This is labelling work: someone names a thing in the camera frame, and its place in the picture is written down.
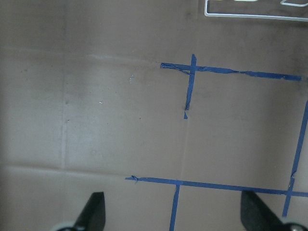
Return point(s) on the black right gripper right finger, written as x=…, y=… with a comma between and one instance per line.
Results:
x=256, y=215

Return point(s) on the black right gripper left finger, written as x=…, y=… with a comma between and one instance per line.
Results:
x=93, y=215

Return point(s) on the white wire cup rack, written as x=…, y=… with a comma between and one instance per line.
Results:
x=285, y=10

